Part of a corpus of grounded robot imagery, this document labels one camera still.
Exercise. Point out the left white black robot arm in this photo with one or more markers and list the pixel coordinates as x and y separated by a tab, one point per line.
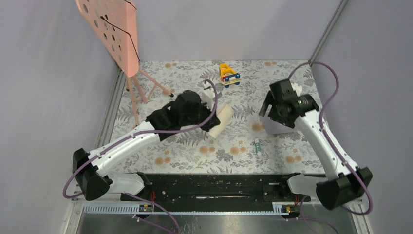
93	170

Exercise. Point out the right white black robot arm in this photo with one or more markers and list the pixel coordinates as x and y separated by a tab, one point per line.
344	180

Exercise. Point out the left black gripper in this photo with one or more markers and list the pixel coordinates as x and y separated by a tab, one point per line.
209	109

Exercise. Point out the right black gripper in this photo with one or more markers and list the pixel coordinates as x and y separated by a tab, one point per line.
270	100

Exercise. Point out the floral patterned table mat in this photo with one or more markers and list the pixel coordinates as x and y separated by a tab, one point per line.
233	151

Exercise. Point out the grey lavender envelope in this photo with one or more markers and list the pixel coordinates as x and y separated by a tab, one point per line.
273	127

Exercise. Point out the green white glue stick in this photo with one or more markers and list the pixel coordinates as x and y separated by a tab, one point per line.
258	147

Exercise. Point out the pink perforated music stand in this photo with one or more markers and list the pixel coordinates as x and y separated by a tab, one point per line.
115	23

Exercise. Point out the beige lined letter paper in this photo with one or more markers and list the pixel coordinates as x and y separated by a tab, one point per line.
224	116

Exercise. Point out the yellow blue toy car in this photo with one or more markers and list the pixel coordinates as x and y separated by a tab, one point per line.
229	76

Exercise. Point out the white slotted cable duct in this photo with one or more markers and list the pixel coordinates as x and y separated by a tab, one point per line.
138	209

